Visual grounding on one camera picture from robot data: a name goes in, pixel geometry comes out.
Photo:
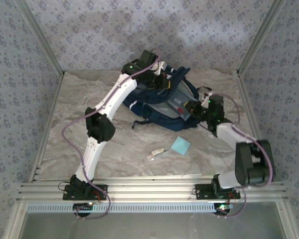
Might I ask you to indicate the navy blue backpack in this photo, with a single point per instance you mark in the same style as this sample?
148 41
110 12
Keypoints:
164 122

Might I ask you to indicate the light blue sticky note pad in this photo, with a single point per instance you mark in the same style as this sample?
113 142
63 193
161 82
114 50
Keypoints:
180 145

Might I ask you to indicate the beige eraser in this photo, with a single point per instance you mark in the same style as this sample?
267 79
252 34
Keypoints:
157 152

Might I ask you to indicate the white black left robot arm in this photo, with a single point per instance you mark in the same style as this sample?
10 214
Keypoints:
119 92

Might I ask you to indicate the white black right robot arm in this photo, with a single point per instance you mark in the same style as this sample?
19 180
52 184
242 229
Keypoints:
229 133

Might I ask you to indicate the black right controller board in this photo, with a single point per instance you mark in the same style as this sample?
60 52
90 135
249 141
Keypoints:
223 207

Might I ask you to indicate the black controller board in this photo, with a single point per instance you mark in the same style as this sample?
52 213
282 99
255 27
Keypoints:
83 207
223 207

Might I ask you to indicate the grey metal panel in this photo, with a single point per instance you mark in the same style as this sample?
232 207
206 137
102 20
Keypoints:
149 226

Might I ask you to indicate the black left controller board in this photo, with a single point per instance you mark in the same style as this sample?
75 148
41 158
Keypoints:
83 207

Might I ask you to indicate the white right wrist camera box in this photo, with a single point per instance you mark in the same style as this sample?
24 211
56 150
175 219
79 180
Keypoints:
207 95

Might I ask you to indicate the aluminium side rail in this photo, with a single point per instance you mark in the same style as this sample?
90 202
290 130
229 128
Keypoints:
249 107
46 129

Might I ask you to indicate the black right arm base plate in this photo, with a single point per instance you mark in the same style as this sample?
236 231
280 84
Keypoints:
201 193

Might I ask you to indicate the aluminium frame post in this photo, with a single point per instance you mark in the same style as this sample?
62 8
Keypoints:
261 37
37 37

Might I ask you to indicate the aluminium front rail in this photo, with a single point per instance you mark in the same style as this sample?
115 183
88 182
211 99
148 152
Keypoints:
149 189

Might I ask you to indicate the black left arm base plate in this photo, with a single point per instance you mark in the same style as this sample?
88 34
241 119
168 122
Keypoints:
69 195

